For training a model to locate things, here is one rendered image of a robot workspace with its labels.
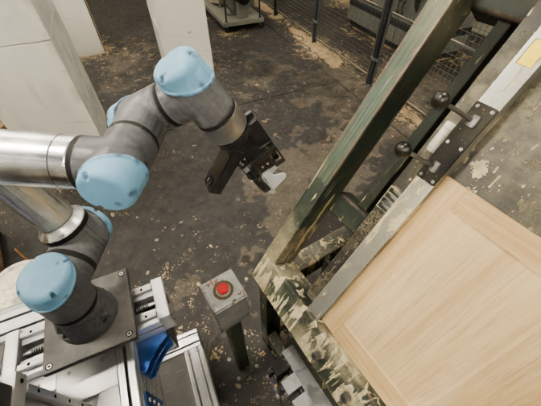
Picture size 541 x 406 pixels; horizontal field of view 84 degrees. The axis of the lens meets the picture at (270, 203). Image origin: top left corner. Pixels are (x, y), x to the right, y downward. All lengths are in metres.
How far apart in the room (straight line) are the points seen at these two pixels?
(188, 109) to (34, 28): 2.22
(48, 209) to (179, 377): 1.15
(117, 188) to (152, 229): 2.07
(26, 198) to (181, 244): 1.62
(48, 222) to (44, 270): 0.11
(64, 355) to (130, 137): 0.68
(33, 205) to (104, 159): 0.41
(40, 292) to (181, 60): 0.57
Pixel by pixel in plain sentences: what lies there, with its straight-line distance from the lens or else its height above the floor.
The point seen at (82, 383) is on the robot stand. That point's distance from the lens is 1.05.
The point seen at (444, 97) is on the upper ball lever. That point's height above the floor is 1.55.
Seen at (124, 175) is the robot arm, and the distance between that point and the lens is 0.41.
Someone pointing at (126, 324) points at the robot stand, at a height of 1.04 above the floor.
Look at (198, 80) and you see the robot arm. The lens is 0.47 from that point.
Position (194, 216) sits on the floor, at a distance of 2.46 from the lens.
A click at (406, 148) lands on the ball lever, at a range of 0.73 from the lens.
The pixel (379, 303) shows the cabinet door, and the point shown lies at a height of 1.05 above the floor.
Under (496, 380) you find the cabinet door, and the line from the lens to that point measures 0.90.
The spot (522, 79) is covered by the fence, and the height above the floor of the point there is 1.57.
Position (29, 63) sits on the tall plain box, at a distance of 2.74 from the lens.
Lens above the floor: 1.86
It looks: 49 degrees down
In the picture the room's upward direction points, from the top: straight up
